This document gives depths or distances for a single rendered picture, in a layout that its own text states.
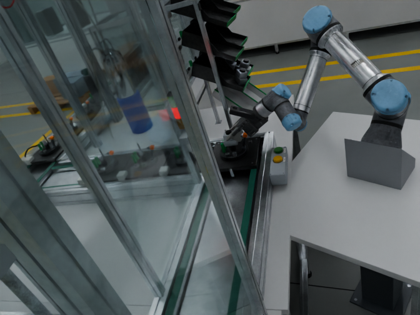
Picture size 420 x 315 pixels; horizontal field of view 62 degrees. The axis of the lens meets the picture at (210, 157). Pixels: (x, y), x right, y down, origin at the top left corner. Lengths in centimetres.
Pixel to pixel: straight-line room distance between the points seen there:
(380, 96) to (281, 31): 424
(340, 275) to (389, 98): 128
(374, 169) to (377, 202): 13
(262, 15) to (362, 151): 421
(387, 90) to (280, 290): 78
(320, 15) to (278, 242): 89
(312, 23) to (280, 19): 396
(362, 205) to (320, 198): 16
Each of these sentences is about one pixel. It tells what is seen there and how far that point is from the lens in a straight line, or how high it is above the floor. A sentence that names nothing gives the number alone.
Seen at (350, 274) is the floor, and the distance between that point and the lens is 235.
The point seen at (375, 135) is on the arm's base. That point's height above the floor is 107.
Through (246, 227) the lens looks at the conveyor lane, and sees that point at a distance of 136.
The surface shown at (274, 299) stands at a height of 86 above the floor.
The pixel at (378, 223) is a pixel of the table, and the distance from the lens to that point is 144.
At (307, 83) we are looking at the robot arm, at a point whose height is 123.
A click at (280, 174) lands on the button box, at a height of 96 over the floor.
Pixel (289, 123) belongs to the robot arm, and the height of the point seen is 117.
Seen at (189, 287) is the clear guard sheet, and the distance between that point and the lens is 60.
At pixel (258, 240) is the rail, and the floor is 96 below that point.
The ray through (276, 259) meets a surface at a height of 86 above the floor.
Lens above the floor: 191
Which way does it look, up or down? 33 degrees down
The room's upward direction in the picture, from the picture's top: 19 degrees counter-clockwise
